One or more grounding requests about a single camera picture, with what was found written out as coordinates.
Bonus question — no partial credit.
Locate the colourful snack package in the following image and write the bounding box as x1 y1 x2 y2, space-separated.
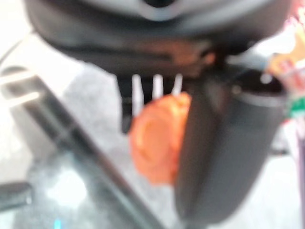
264 14 305 125

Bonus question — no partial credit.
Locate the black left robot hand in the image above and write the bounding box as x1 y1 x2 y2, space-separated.
23 0 297 224

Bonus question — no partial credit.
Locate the orange fruit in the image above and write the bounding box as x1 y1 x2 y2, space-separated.
129 92 192 186

